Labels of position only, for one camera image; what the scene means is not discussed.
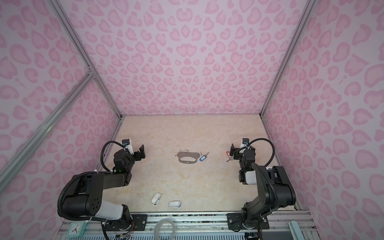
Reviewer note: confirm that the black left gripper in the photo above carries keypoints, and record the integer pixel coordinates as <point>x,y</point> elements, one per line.
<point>137,154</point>

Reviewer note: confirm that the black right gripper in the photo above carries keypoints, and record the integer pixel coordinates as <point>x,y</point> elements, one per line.
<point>237,153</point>

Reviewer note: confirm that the key with blue tag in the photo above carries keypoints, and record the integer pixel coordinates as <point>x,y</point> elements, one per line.
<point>203,157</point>

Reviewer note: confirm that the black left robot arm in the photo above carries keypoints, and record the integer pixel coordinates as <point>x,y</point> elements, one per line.
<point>82,197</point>

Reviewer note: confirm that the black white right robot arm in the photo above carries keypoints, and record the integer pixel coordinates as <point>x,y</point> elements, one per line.
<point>274,191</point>

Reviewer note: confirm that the white clip device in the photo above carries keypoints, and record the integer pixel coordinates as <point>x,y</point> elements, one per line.
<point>155,200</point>

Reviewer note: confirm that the white rounded plastic piece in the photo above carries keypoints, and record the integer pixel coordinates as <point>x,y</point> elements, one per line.
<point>174,204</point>

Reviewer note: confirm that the small mint green clock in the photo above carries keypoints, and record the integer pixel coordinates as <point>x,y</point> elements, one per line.
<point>76,230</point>

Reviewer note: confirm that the mint green box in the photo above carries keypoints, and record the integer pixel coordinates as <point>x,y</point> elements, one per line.
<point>296,231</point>

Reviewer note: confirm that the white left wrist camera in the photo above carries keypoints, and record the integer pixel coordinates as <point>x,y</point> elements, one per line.
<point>128,147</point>

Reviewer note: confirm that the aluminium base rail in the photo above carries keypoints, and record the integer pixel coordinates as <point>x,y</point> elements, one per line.
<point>207,226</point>

